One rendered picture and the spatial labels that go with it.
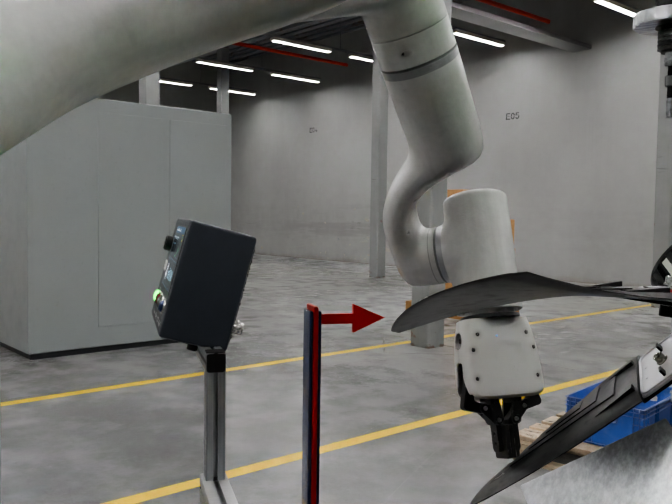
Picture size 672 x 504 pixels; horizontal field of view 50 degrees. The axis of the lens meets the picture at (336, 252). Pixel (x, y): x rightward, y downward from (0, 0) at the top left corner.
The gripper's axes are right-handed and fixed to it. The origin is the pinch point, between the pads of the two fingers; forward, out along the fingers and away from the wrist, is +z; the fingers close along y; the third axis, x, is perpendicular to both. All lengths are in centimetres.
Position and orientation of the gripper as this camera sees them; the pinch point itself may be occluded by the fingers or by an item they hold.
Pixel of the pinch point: (506, 441)
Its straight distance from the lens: 94.6
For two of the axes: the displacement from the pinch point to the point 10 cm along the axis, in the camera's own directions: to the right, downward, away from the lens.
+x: -2.8, 2.4, 9.3
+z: 0.8, 9.7, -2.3
